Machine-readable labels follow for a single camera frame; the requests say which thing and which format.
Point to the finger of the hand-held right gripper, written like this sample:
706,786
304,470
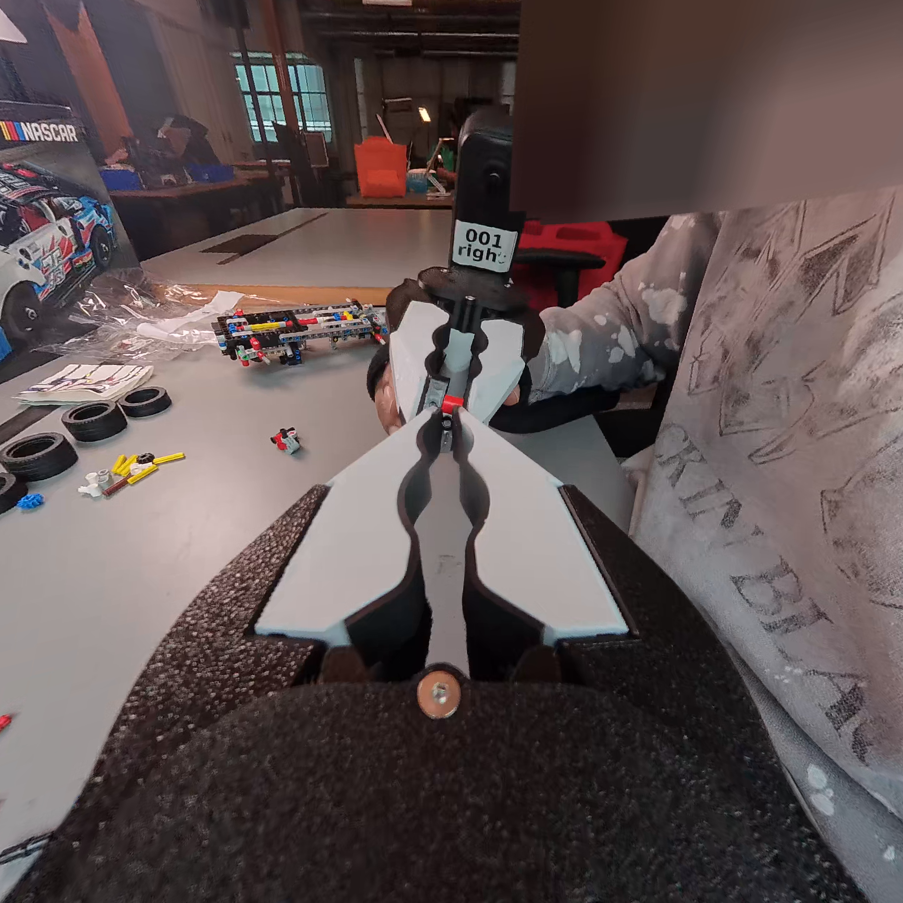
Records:
413,367
501,367

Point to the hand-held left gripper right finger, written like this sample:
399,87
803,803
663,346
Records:
543,557

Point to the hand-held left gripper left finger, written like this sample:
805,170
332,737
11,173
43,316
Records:
338,557

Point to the red ringed grey brick assembly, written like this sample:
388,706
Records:
451,403

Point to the toy brick car chassis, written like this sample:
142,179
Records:
296,328

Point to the grey red black brick assembly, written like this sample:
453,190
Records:
288,441

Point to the person's right forearm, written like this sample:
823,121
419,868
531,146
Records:
621,331

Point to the grey desk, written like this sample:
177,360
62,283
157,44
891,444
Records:
176,564

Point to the person's right hand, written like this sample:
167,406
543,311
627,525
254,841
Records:
391,413

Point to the red plastic stool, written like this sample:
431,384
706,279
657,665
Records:
564,236

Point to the adjoining grey table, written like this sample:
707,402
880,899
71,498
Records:
353,240

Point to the pile of yellow white toy parts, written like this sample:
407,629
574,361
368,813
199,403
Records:
141,474

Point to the paned window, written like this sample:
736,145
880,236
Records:
282,92

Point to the person's grey printed sweatshirt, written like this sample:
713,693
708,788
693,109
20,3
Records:
776,494

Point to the blue storage bin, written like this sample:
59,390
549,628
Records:
210,173
118,178

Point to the wooden workbench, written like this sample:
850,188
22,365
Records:
197,194

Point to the clear plastic bag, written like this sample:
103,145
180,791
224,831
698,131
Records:
120,310

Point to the white printed leaflet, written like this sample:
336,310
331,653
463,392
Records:
84,381

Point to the blue toy gear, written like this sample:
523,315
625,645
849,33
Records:
29,501

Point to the printed toy car box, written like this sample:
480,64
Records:
42,211

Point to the black toy brick axle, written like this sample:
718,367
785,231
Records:
25,849

